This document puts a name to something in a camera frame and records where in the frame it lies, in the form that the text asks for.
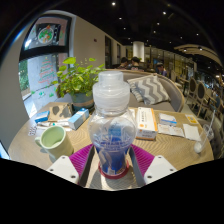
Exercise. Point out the window with tree sticker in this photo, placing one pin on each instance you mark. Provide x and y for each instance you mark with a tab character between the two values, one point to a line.
45	75

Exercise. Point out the white paper sachet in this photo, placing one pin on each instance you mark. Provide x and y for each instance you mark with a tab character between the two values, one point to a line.
170	130
191	132

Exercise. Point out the grey white chevron cushion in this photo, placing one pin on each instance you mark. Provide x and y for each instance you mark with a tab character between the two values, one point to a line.
150	89

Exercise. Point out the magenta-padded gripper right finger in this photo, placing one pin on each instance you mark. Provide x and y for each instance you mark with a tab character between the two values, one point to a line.
160	169

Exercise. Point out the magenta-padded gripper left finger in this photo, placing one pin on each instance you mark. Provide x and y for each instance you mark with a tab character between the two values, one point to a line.
63	168

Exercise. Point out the framed food poster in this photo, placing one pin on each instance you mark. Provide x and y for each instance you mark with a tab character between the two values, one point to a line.
46	33

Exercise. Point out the white tube green cap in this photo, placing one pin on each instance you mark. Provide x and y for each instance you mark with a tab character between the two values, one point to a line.
51	124

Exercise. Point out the group of dining chairs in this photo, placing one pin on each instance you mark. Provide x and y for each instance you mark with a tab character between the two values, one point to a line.
200	95

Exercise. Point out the person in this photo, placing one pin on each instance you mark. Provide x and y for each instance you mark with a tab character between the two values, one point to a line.
136	64
123	63
160	69

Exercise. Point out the clear plastic cup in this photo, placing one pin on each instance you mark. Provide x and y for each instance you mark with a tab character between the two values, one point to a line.
203	138

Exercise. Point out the blue white flat pack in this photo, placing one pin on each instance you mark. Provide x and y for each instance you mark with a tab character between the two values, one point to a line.
41	116

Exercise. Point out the clear plastic water bottle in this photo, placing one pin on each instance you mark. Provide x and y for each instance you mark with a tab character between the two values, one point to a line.
111	133

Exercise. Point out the yellow paper card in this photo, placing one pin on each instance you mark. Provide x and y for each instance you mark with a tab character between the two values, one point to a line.
191	119

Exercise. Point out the blue white small carton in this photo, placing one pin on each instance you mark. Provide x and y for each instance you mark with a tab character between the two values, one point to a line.
78	118

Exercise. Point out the green potted plant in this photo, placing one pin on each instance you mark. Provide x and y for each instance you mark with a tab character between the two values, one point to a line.
78	80

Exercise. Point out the pale green mug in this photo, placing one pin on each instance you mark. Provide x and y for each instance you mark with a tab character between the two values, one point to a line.
58	143

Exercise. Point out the pill blister pack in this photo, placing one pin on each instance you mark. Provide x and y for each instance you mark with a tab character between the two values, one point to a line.
32	131

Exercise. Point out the white blue sachet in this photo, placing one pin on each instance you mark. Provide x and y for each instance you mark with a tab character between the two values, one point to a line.
167	119

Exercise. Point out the grey curved sofa bench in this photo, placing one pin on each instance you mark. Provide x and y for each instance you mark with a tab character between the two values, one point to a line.
175	93

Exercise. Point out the white orange cardboard box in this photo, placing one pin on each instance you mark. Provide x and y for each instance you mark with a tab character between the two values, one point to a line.
146	123

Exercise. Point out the white round pillar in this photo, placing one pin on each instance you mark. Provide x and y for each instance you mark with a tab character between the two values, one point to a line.
138	51

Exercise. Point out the group of ceiling lights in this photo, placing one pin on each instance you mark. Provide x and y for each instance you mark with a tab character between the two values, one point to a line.
113	3

